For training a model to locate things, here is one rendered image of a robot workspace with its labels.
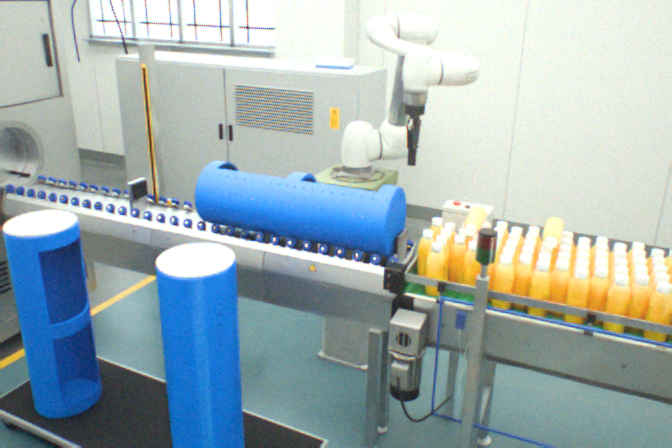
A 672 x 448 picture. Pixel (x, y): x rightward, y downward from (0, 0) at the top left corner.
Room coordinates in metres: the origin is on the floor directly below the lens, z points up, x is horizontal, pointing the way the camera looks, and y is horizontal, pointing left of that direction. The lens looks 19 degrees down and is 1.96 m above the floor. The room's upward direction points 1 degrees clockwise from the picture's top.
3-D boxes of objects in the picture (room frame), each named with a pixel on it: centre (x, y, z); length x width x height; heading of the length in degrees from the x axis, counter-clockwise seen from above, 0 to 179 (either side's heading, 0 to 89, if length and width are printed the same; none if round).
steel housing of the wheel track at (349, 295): (2.60, 0.70, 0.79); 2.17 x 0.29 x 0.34; 67
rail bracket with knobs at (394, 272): (1.99, -0.23, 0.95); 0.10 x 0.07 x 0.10; 157
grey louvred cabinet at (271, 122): (4.58, 0.73, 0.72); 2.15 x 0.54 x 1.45; 64
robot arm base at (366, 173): (2.93, -0.09, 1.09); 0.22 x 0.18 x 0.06; 70
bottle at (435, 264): (1.97, -0.37, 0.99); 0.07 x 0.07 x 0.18
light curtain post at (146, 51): (3.08, 0.98, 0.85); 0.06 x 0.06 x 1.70; 67
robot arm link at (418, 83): (2.19, -0.30, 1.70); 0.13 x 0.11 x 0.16; 102
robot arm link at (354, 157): (2.93, -0.12, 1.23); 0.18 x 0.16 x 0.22; 102
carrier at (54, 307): (2.28, 1.23, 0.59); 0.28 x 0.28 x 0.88
